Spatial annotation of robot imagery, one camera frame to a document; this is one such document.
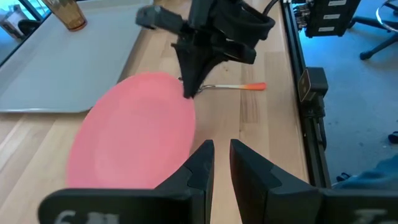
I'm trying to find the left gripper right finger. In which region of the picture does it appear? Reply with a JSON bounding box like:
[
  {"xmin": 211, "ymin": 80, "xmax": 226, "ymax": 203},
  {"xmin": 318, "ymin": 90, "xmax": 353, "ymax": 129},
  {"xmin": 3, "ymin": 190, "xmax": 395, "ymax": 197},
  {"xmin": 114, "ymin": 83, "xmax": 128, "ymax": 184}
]
[{"xmin": 229, "ymin": 139, "xmax": 398, "ymax": 224}]

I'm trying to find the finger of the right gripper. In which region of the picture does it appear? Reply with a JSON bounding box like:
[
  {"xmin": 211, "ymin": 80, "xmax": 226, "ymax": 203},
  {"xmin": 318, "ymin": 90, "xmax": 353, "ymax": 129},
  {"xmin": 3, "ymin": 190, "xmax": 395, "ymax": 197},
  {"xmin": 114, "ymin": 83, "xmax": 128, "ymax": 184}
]
[
  {"xmin": 172, "ymin": 45, "xmax": 198, "ymax": 99},
  {"xmin": 193, "ymin": 51, "xmax": 224, "ymax": 98}
]

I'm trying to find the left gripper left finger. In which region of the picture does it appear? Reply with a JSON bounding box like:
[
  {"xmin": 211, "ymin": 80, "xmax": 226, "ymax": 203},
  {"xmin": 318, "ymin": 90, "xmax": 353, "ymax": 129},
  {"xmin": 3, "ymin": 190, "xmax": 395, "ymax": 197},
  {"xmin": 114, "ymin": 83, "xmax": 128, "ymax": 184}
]
[{"xmin": 39, "ymin": 139, "xmax": 215, "ymax": 224}]

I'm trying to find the orange-handled metal spoon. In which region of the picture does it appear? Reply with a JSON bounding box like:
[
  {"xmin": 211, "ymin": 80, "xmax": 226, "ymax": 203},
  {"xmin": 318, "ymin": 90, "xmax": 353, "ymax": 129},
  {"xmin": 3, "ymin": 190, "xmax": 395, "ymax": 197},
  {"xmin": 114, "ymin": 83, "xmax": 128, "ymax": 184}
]
[{"xmin": 196, "ymin": 82, "xmax": 267, "ymax": 94}]

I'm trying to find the pink round plate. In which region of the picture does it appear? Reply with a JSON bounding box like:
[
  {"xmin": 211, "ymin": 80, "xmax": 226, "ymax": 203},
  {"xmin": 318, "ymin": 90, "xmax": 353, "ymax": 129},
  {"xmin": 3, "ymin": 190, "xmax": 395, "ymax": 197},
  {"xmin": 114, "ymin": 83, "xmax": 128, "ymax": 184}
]
[{"xmin": 65, "ymin": 71, "xmax": 197, "ymax": 190}]

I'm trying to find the grey plastic tray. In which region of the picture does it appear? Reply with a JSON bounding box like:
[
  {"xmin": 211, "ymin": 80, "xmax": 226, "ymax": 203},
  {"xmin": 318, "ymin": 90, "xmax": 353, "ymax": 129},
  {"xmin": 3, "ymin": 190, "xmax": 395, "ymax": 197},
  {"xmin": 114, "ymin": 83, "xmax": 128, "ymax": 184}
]
[{"xmin": 0, "ymin": 0, "xmax": 155, "ymax": 114}]

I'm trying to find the amber faceted plastic cup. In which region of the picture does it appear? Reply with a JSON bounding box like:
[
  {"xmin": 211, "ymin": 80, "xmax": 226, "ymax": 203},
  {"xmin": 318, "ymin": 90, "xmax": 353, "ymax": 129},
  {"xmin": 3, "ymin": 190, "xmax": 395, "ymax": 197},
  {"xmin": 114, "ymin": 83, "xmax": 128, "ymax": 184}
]
[{"xmin": 41, "ymin": 0, "xmax": 88, "ymax": 32}]

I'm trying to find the black control box stack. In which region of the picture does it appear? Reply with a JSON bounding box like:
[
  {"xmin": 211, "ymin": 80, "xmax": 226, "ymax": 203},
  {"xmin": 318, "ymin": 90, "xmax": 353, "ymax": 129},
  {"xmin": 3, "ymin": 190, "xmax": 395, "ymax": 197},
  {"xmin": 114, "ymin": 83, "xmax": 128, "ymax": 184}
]
[{"xmin": 293, "ymin": 0, "xmax": 362, "ymax": 39}]

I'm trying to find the person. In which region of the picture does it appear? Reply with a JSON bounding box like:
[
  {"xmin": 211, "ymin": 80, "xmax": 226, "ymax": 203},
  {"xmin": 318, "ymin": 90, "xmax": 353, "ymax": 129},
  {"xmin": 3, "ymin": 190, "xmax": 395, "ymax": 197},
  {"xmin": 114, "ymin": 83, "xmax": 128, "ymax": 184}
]
[{"xmin": 332, "ymin": 130, "xmax": 398, "ymax": 191}]

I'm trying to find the black office chair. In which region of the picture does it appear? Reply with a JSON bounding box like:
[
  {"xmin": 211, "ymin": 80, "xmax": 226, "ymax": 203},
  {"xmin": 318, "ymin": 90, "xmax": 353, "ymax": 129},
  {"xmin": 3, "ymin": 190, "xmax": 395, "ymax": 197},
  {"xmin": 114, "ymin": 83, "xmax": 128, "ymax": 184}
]
[{"xmin": 348, "ymin": 0, "xmax": 398, "ymax": 62}]

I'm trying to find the black aluminium table frame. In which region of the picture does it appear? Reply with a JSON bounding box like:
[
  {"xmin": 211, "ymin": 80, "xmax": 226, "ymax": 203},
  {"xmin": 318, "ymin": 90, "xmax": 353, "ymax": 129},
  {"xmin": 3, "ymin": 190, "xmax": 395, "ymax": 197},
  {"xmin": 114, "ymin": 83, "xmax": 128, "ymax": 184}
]
[{"xmin": 279, "ymin": 0, "xmax": 333, "ymax": 189}]

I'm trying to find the black table-level camera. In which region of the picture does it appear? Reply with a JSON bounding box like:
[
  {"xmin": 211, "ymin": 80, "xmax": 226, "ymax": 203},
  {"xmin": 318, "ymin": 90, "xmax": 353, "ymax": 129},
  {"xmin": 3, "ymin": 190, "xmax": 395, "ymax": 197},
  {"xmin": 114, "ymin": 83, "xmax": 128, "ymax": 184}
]
[{"xmin": 297, "ymin": 66, "xmax": 330, "ymax": 104}]

